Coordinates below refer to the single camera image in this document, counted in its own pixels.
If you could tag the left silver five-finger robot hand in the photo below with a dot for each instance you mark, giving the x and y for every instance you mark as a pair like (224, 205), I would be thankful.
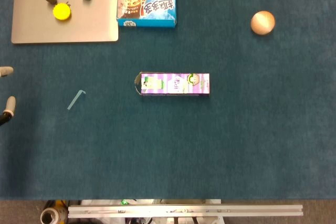
(10, 103)

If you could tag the purple and white carton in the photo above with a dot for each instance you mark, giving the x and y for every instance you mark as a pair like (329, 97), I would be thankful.
(178, 85)

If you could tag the silver closed laptop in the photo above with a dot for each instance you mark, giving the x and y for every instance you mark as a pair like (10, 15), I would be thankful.
(78, 24)

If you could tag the blue cookie box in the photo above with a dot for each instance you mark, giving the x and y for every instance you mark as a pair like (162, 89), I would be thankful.
(147, 1)

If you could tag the yellow ribbed bottle cap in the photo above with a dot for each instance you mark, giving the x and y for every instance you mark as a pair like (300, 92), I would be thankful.
(61, 11)

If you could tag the yellow item under table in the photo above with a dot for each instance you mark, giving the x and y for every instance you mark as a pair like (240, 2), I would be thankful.
(60, 203)

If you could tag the roll of clear tape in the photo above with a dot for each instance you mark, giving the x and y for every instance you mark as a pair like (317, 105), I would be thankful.
(50, 216)

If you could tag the blue felt table cloth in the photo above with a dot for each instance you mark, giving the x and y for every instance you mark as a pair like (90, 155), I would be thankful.
(183, 142)

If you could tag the wooden ball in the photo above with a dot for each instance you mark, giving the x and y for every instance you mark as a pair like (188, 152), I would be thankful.
(262, 22)

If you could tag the aluminium profile rail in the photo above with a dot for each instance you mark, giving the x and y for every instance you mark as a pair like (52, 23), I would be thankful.
(183, 211)

